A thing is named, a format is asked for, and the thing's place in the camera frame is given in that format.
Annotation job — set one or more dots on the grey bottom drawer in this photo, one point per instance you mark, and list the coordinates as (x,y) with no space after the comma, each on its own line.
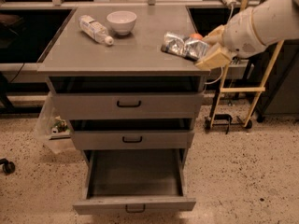
(134,181)

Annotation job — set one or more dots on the orange fruit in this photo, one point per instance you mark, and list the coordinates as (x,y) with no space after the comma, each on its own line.
(196,36)

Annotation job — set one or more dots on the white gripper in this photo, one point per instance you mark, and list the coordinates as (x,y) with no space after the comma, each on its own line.
(241,33)

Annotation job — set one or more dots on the grey drawer cabinet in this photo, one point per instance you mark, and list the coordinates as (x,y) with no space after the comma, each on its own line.
(134,64)

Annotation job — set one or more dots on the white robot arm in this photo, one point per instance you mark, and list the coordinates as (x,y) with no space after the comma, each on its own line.
(274,20)

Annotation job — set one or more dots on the black caster wheel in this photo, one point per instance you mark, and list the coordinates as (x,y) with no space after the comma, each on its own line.
(8,166)

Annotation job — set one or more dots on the clear plastic water bottle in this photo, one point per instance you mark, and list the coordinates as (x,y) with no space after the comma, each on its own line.
(95,30)

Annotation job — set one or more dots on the grey middle drawer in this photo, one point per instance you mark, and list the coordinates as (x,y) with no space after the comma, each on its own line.
(96,140)

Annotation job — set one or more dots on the clear plastic bag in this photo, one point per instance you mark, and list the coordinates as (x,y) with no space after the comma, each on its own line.
(51,130)

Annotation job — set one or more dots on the white ceramic bowl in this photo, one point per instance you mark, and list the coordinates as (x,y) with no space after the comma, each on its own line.
(122,22)

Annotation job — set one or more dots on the crushed silver redbull can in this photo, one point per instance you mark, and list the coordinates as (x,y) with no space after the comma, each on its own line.
(184,46)

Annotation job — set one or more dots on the grey top drawer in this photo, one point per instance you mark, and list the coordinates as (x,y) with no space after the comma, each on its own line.
(127,106)

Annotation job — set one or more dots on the grey drawer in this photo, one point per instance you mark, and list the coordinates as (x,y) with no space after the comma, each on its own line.
(127,106)
(96,140)
(134,181)

